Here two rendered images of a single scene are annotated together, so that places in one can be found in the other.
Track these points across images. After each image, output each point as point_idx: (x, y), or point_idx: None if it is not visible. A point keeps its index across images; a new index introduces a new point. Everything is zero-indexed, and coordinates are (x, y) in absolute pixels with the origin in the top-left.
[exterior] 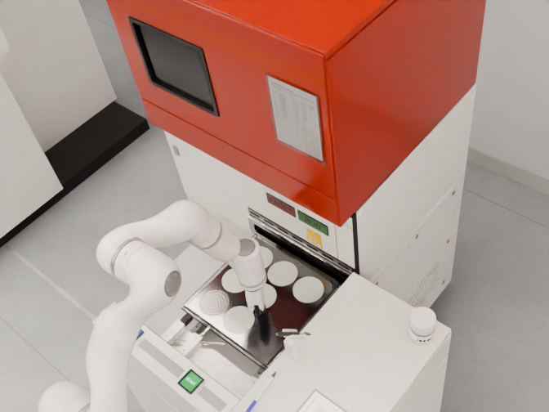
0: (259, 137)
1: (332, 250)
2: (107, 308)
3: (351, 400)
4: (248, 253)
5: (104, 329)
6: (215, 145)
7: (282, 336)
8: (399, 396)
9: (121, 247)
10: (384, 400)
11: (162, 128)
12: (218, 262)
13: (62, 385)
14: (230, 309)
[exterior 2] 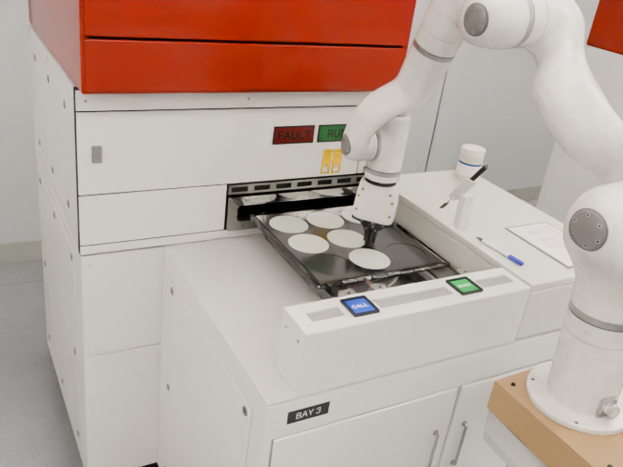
0: (326, 0)
1: (353, 162)
2: (559, 59)
3: (524, 219)
4: (404, 113)
5: (588, 70)
6: (237, 61)
7: (411, 244)
8: (525, 202)
9: None
10: (527, 208)
11: (117, 89)
12: (240, 271)
13: (598, 187)
14: (349, 258)
